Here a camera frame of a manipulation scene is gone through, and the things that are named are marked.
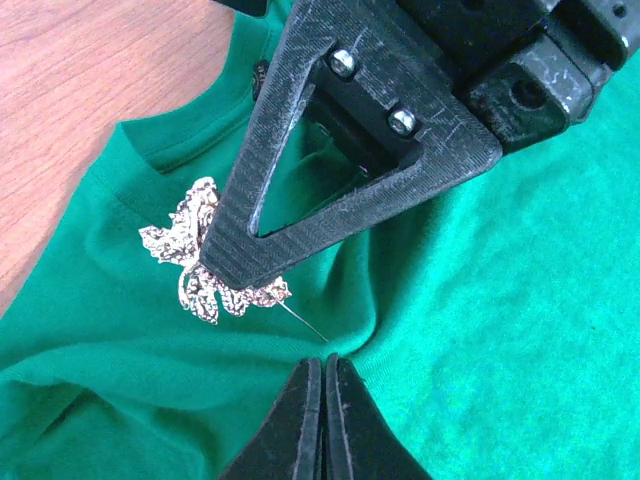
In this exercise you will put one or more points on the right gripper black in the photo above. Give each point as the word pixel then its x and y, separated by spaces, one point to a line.
pixel 525 70

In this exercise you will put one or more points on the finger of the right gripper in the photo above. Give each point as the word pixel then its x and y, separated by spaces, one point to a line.
pixel 292 192

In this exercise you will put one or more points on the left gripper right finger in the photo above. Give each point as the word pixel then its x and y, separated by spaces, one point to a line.
pixel 358 442

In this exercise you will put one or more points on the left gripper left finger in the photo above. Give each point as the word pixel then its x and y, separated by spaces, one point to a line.
pixel 288 443

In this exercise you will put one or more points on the blue gold butterfly brooch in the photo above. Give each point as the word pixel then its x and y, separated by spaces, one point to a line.
pixel 201 292

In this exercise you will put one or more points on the green t-shirt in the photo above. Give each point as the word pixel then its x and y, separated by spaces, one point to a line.
pixel 496 326

